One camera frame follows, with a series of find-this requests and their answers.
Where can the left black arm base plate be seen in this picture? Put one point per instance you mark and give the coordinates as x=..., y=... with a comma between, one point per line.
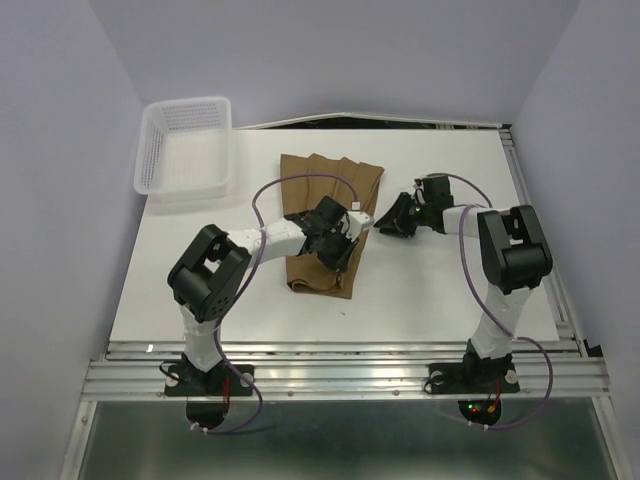
x=209, y=394

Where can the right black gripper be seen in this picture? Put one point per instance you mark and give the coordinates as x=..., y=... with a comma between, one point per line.
x=393, y=221

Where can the brown fabric skirt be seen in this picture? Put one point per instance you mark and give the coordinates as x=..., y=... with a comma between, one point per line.
x=318, y=191

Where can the white plastic mesh basket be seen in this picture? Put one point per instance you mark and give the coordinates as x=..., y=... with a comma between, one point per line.
x=184, y=149

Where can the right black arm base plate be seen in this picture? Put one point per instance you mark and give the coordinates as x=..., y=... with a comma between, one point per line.
x=480, y=389

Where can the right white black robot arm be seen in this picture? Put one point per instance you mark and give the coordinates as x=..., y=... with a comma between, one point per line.
x=515, y=258

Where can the aluminium frame rail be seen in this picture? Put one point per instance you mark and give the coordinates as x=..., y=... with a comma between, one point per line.
x=342, y=381

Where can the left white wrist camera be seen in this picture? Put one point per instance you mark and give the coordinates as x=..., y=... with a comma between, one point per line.
x=356, y=221

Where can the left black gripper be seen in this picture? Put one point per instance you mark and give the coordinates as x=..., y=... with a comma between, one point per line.
x=340, y=262

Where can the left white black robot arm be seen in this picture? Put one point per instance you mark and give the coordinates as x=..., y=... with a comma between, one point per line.
x=209, y=276

